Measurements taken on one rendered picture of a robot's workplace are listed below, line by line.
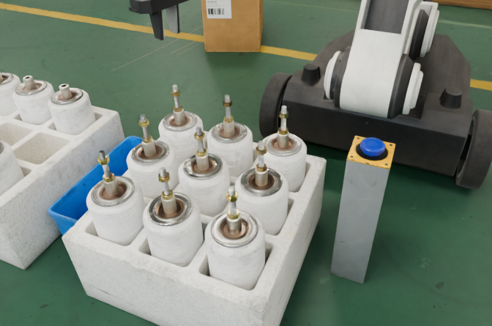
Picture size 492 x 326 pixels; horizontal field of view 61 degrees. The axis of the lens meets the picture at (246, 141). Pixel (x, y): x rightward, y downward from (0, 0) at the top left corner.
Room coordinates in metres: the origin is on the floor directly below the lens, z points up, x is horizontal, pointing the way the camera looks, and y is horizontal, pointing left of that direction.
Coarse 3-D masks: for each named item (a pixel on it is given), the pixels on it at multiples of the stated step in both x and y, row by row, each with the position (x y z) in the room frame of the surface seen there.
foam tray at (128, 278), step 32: (256, 160) 0.70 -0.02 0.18; (320, 160) 0.69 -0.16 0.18; (288, 192) 0.60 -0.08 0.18; (320, 192) 0.67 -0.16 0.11; (288, 224) 0.51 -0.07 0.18; (96, 256) 0.47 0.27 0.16; (128, 256) 0.45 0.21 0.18; (288, 256) 0.46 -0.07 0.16; (96, 288) 0.49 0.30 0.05; (128, 288) 0.45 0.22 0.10; (160, 288) 0.42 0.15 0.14; (192, 288) 0.39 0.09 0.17; (224, 288) 0.39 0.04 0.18; (256, 288) 0.38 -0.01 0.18; (288, 288) 0.47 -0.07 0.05; (160, 320) 0.43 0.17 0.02; (192, 320) 0.40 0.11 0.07; (224, 320) 0.37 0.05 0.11; (256, 320) 0.35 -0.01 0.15
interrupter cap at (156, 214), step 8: (160, 200) 0.51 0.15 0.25; (176, 200) 0.51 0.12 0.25; (184, 200) 0.51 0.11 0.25; (152, 208) 0.49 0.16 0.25; (160, 208) 0.50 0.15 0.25; (184, 208) 0.49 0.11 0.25; (192, 208) 0.49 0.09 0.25; (152, 216) 0.48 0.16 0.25; (160, 216) 0.48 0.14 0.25; (168, 216) 0.48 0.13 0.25; (176, 216) 0.47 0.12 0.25; (184, 216) 0.47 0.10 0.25; (160, 224) 0.46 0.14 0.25; (168, 224) 0.46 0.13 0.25; (176, 224) 0.46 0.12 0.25
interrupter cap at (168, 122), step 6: (168, 114) 0.78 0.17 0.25; (186, 114) 0.78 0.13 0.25; (192, 114) 0.78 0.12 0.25; (168, 120) 0.76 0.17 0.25; (174, 120) 0.76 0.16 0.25; (186, 120) 0.76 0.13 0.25; (192, 120) 0.75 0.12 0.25; (168, 126) 0.74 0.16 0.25; (174, 126) 0.74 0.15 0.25; (180, 126) 0.74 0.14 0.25; (186, 126) 0.73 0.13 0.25; (192, 126) 0.73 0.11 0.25
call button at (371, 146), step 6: (366, 138) 0.56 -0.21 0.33; (372, 138) 0.56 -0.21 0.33; (360, 144) 0.55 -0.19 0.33; (366, 144) 0.55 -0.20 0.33; (372, 144) 0.55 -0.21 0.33; (378, 144) 0.55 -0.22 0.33; (384, 144) 0.55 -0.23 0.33; (366, 150) 0.54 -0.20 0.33; (372, 150) 0.53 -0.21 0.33; (378, 150) 0.53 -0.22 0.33; (372, 156) 0.53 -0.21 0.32
